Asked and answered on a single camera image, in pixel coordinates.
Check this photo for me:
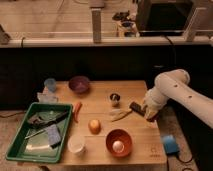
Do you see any blue sponge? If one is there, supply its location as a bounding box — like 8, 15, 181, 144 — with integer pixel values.
46, 124, 61, 148

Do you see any red bowl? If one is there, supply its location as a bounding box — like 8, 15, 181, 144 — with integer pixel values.
106, 129, 132, 157

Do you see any blue box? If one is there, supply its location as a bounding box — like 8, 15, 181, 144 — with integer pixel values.
162, 135, 179, 155

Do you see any clear plastic bag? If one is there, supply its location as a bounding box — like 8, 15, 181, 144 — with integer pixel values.
37, 93, 58, 103

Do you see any wooden board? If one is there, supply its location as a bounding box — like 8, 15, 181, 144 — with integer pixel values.
41, 80, 168, 167

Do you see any green plastic tray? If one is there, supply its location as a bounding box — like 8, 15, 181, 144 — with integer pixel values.
6, 102, 72, 164

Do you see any white cloth-covered gripper body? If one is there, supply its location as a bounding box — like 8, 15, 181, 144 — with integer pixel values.
143, 89, 166, 119

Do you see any metal utensil in tray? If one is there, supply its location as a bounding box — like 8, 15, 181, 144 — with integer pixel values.
24, 129, 45, 139

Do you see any white cup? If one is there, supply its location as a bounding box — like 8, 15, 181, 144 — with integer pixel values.
68, 135, 85, 155

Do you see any purple bowl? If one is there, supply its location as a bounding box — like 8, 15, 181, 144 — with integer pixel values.
68, 76, 90, 94

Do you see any small metal cup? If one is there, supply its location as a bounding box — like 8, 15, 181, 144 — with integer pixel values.
110, 93, 120, 107

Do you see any black monitor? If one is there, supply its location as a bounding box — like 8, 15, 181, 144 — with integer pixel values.
136, 0, 193, 35

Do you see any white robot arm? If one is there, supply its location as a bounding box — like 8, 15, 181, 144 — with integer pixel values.
143, 69, 213, 129

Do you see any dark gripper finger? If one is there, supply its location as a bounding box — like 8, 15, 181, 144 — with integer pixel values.
146, 114, 158, 122

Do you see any black spatula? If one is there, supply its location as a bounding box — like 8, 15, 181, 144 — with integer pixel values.
27, 112, 68, 129

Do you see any red chili pepper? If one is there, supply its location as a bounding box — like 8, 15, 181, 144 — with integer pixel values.
73, 102, 82, 123

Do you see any white egg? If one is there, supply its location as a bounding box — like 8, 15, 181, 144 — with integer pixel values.
112, 141, 124, 153

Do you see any blue plastic cup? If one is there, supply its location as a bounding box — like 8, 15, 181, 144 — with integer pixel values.
44, 78, 56, 92

